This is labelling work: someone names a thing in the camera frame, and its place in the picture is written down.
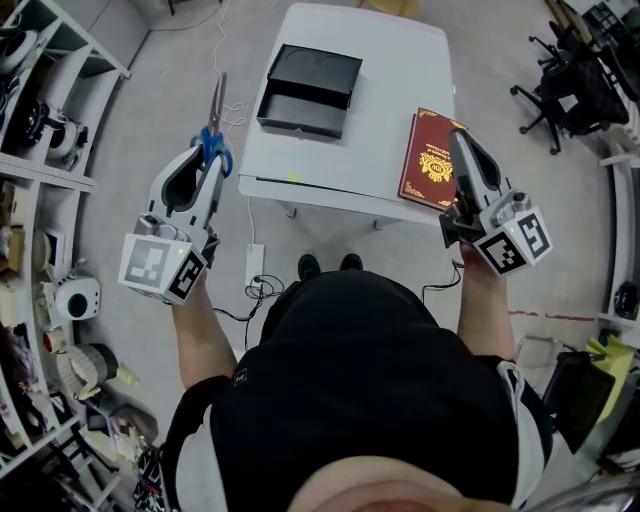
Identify white rack with black bags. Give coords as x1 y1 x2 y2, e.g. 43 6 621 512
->
596 139 640 329

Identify person's head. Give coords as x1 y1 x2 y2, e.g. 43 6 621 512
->
294 457 506 512

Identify black office chair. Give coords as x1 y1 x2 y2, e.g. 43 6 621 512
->
509 33 632 157

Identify black cable bundle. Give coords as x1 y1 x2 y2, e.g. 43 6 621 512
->
213 272 287 352

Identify blue-handled scissors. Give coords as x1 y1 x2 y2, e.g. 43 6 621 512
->
189 72 235 180

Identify person's left forearm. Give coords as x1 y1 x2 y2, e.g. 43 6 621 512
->
171 277 239 392

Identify white power strip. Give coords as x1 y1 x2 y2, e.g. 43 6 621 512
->
245 242 266 287

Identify yellow-green folded object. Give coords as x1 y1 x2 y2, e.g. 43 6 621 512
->
583 334 637 422

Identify black flat monitor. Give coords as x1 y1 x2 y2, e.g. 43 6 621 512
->
541 350 617 455

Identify person's left black shoe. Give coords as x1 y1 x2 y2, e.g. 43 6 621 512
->
297 253 322 282

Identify metal chair frame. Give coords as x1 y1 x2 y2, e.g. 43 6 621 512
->
513 333 567 362

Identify person's right forearm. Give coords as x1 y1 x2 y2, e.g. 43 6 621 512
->
456 244 517 362

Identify white floor cable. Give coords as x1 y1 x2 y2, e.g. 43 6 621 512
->
211 0 282 147

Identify white round-fronted device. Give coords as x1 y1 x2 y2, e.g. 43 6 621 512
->
52 271 102 322

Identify white metal shelving unit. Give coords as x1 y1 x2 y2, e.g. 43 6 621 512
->
0 152 132 512

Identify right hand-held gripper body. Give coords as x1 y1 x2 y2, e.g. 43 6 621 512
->
438 187 554 278

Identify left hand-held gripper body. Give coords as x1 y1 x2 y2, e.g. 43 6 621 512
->
117 197 222 307

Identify white shelving unit with helmets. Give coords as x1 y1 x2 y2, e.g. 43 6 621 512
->
0 0 134 194

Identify black helmet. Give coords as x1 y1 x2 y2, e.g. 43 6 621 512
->
613 281 640 320

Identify red book with gold trim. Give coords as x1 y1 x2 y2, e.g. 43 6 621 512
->
397 106 471 211

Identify black box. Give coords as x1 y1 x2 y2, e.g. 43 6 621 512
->
255 43 364 141

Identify person's torso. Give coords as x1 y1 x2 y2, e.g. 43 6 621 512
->
159 268 556 512

